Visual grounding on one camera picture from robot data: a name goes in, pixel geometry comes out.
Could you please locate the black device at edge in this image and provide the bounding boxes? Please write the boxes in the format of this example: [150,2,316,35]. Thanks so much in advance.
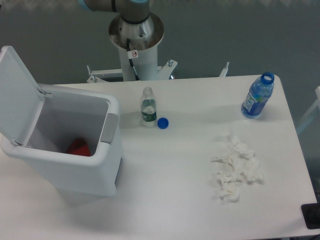
[301,203,320,230]

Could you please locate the blue bottle cap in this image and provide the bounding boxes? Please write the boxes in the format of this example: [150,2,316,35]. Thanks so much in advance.
[157,117,169,130]

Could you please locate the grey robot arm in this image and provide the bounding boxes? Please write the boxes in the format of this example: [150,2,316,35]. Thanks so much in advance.
[78,0,150,24]

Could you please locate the white table bracket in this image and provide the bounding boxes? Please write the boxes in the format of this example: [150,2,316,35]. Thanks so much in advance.
[219,61,230,78]

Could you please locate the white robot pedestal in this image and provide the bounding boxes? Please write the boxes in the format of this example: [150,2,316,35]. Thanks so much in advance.
[87,13,178,83]

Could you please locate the red item inside can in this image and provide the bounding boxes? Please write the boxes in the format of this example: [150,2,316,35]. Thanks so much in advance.
[65,138,91,157]

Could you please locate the white trash can lid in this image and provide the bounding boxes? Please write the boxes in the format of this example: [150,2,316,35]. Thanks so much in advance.
[0,46,53,146]

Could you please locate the crumpled white tissue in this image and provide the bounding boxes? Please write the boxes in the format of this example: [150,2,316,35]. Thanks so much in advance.
[211,132,264,204]

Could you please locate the clear green-label bottle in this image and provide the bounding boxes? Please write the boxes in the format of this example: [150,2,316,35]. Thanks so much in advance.
[140,86,157,127]

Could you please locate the white frame at right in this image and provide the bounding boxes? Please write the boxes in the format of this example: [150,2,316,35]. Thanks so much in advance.
[295,86,320,136]

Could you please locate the white trash can body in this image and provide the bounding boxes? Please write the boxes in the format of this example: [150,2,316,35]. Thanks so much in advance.
[1,84,123,196]

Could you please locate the blue plastic drink bottle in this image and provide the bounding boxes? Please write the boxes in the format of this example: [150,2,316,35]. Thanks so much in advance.
[241,71,275,119]

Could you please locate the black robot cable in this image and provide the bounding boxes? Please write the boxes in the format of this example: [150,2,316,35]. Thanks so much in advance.
[125,37,141,81]

